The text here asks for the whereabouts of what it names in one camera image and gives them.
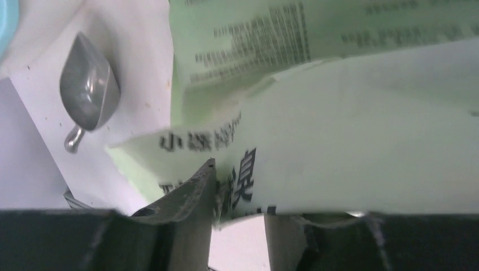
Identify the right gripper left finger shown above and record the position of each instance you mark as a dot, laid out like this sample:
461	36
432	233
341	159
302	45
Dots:
172	233

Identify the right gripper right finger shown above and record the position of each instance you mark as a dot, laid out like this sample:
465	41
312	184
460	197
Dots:
373	242

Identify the green cat litter bag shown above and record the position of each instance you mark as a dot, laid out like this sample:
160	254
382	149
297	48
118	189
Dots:
317	106

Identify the teal plastic litter box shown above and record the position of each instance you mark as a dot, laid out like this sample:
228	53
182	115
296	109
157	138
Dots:
9	22

